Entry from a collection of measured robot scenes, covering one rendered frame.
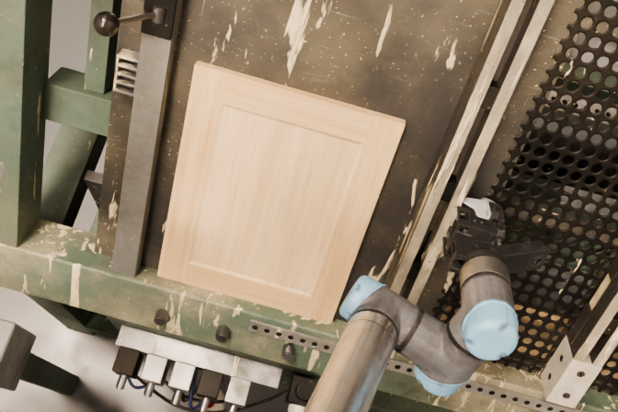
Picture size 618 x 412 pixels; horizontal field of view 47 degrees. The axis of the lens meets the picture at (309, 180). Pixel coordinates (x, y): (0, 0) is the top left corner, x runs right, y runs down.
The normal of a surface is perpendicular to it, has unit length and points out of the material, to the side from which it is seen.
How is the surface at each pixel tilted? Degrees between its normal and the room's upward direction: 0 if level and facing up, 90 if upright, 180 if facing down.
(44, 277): 54
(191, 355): 0
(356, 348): 44
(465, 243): 36
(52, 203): 0
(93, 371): 0
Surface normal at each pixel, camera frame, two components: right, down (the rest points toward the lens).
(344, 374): 0.02, -0.90
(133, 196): -0.12, 0.52
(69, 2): 0.13, -0.34
